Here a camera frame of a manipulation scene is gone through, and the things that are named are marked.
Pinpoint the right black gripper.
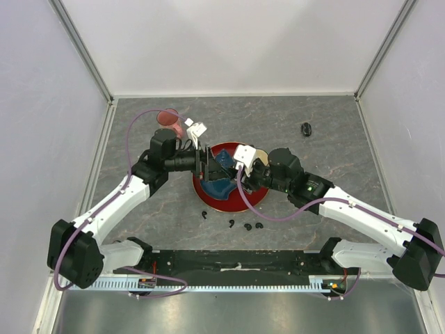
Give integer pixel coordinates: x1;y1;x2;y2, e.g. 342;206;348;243
231;159;291;194

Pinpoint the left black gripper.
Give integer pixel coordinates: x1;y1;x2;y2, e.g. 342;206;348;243
165;141;232;182

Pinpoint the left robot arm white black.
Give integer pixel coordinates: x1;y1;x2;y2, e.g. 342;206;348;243
47;129;236;291

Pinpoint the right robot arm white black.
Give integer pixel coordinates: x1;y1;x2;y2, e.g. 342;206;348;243
234;145;444;291

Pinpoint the blue shell-shaped dish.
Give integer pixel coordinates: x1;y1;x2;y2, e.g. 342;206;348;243
200;159;236;200

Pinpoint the beige ceramic cup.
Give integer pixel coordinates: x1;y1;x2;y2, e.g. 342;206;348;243
257;149;269;166

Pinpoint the red round tray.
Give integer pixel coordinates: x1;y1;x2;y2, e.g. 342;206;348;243
192;141;268;213

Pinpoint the small black object on table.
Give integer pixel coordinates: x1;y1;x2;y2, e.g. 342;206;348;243
300;122;312;137

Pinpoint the pink floral mug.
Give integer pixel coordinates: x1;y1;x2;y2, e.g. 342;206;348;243
156;109;184;139

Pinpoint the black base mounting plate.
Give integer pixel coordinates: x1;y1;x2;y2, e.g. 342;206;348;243
143;250;334;287

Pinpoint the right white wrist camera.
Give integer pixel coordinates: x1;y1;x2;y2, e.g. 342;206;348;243
232;145;258;177

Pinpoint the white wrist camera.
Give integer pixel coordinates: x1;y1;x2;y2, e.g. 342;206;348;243
232;145;258;177
184;118;207;149

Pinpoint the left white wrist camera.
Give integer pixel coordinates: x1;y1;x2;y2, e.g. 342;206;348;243
184;118;207;149

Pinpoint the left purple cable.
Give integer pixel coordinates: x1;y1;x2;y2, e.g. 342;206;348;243
54;108;194;292

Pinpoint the slotted grey cable duct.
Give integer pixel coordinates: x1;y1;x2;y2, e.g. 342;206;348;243
69;274;342;293

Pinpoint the right aluminium frame post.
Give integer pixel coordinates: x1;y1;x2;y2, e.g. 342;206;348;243
354;0;418;102

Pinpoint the aluminium frame post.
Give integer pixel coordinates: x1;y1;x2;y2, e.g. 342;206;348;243
49;0;114;104
354;0;418;102

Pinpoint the left aluminium frame post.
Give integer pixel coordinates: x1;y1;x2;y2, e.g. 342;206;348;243
49;0;114;104

